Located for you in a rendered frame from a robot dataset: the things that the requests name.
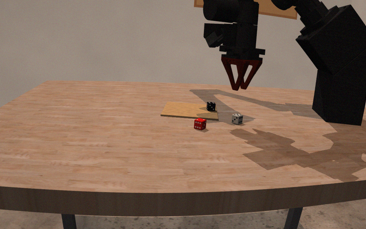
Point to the orange flat mat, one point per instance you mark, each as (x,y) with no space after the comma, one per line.
(189,110)

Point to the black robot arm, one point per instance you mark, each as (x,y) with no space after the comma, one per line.
(314,15)

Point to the black die with white pips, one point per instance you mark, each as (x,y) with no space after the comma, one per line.
(211,106)

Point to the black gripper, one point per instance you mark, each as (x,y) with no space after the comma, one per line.
(242,55)

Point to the beige die with black pips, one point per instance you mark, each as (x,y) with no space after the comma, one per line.
(237,118)

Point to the red dice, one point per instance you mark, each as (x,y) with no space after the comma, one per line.
(200,123)

